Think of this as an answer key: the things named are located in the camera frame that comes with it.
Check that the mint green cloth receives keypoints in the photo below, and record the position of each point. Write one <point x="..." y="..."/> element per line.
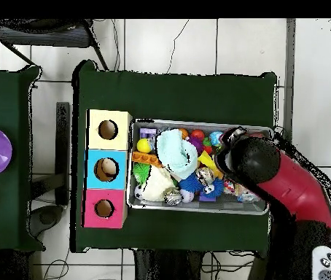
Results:
<point x="174" y="154"/>

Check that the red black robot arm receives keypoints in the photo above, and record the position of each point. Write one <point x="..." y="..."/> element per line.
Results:
<point x="293" y="186"/>

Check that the silver mesh bin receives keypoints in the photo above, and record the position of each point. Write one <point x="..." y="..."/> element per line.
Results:
<point x="159" y="204"/>

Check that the wooden box three holes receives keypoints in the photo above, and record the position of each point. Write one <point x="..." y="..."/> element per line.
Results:
<point x="107" y="144"/>

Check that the orange wheeled toy brick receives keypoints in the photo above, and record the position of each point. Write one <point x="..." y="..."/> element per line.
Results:
<point x="146" y="158"/>

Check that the plain yellow ball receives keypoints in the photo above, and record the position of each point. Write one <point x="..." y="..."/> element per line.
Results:
<point x="144" y="145"/>

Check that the orange toy basketball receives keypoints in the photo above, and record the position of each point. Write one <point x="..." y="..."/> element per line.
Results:
<point x="184" y="132"/>

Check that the green spiky rubber ball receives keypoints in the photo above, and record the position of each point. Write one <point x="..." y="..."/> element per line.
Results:
<point x="140" y="172"/>

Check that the purple spiky monster toy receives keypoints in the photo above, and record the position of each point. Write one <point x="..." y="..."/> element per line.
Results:
<point x="196" y="143"/>

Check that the cream knitted cloth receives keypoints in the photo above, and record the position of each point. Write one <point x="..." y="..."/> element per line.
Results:
<point x="156" y="186"/>

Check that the silver printed drink can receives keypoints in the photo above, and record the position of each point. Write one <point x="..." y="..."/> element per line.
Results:
<point x="205" y="175"/>

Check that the dark green table cloth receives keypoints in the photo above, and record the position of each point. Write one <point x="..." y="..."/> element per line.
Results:
<point x="168" y="96"/>
<point x="5" y="96"/>

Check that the black upright panel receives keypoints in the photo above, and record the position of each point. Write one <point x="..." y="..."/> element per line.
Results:
<point x="62" y="151"/>

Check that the black chair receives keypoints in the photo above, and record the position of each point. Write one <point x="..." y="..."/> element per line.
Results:
<point x="46" y="36"/>

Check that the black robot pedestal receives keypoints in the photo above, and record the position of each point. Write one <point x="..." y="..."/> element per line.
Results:
<point x="168" y="265"/>

